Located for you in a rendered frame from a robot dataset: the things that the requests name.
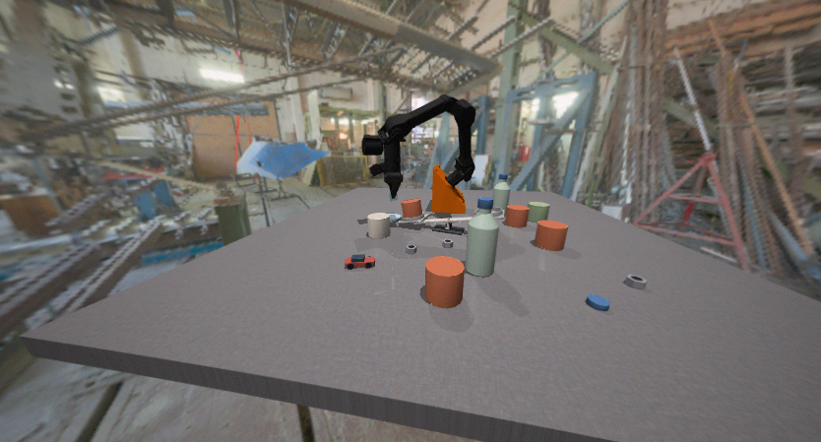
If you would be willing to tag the orange cylinder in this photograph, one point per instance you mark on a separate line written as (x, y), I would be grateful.
(411, 208)
(551, 235)
(444, 281)

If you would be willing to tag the blue flat disc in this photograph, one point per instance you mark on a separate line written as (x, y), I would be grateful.
(598, 302)

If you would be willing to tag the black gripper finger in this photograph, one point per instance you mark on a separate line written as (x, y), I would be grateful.
(394, 187)

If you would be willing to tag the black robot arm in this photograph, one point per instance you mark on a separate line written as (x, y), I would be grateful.
(400, 125)

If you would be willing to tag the red toy car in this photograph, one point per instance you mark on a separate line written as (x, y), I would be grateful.
(359, 261)

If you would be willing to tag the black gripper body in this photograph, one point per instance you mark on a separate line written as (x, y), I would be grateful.
(394, 169)

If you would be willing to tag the beige cylinder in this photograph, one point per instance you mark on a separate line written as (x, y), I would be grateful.
(378, 225)

